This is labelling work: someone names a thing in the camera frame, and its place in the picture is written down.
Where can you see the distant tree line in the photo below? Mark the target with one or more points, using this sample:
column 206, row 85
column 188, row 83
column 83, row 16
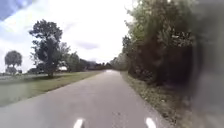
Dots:
column 85, row 65

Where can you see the grey asphalt path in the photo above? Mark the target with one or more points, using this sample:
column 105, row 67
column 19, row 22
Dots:
column 100, row 100

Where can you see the dense row of trees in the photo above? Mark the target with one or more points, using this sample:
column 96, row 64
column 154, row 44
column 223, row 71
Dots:
column 160, row 43

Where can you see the leaf-strewn dirt verge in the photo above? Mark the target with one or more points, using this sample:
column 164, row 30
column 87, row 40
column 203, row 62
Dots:
column 156, row 96

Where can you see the large dark tree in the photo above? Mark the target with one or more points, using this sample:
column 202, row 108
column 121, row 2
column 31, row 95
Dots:
column 48, row 46

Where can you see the robot's own part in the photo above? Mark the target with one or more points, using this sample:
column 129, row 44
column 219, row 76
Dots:
column 78, row 123
column 150, row 123

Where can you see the grass verge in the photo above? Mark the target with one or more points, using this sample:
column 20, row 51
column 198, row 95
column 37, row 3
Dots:
column 36, row 86

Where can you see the distant grey road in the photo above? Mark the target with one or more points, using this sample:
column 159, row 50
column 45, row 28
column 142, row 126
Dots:
column 16, row 77

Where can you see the small round tree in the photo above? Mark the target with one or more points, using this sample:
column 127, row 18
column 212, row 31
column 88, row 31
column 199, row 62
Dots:
column 13, row 59

